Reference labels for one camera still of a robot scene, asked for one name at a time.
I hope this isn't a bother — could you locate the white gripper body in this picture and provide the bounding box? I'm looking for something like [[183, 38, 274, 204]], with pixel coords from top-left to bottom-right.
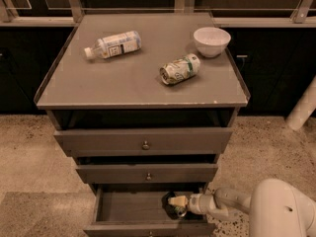
[[187, 194, 217, 215]]

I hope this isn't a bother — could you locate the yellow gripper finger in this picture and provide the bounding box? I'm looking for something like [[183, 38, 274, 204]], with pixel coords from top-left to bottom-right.
[[168, 196, 189, 207]]

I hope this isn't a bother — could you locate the crushed green can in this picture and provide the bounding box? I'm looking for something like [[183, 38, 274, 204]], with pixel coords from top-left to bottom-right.
[[161, 192, 187, 219]]

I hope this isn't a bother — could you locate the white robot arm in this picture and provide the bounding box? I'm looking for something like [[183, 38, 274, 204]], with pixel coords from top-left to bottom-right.
[[167, 179, 316, 237]]

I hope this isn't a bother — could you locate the grey bottom drawer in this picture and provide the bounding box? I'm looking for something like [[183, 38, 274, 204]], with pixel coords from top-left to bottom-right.
[[84, 185, 215, 237]]

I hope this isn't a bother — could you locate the grey drawer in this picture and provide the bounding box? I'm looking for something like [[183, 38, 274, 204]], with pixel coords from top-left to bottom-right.
[[84, 185, 215, 237], [76, 163, 217, 184], [54, 127, 232, 157]]

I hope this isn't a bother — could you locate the grey top drawer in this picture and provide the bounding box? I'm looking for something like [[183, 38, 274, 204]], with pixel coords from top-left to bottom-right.
[[54, 127, 232, 157]]

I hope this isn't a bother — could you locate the grey middle drawer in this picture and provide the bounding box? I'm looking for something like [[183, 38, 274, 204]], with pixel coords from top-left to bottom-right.
[[76, 163, 217, 184]]

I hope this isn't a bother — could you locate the grey drawer cabinet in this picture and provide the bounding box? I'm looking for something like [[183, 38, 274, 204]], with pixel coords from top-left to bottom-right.
[[34, 12, 251, 237]]

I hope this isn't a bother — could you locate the white green soda can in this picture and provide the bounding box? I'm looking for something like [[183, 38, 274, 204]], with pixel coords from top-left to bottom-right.
[[159, 53, 200, 85]]

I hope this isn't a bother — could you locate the white ceramic bowl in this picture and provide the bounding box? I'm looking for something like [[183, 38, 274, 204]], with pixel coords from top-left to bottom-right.
[[194, 27, 231, 57]]

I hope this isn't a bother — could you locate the clear plastic bottle white label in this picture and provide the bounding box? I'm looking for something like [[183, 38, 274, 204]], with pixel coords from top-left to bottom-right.
[[84, 31, 141, 60]]

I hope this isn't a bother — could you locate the white cylindrical post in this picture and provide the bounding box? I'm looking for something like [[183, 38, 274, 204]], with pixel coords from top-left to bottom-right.
[[285, 76, 316, 130]]

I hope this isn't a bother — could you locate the metal railing frame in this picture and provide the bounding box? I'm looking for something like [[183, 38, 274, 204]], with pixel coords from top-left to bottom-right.
[[0, 0, 316, 28]]

